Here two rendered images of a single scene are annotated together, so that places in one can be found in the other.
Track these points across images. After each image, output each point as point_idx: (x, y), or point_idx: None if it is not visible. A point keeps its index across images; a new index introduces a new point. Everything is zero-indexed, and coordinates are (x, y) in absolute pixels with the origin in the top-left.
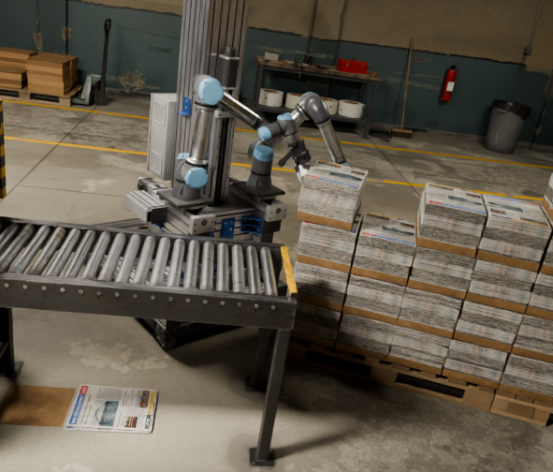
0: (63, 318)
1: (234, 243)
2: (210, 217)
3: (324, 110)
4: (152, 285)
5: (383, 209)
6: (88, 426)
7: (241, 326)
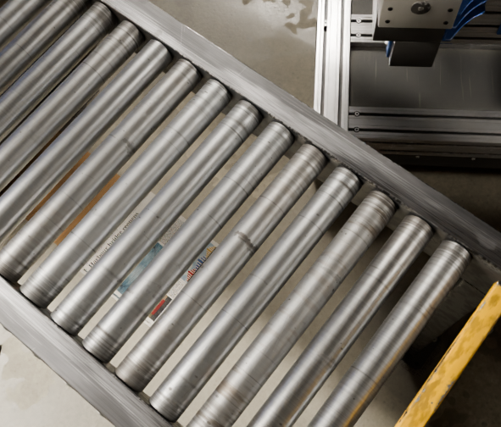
0: (208, 9)
1: (380, 185)
2: (442, 0)
3: None
4: (19, 296)
5: None
6: None
7: None
